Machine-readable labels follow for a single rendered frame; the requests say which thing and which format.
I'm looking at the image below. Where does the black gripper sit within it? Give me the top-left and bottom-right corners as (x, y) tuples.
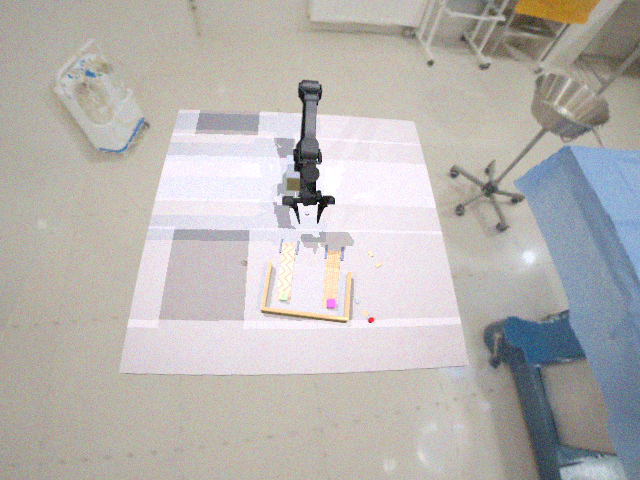
(282, 181), (335, 224)

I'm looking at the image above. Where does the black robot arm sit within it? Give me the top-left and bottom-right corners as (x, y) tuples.
(293, 80), (322, 206)

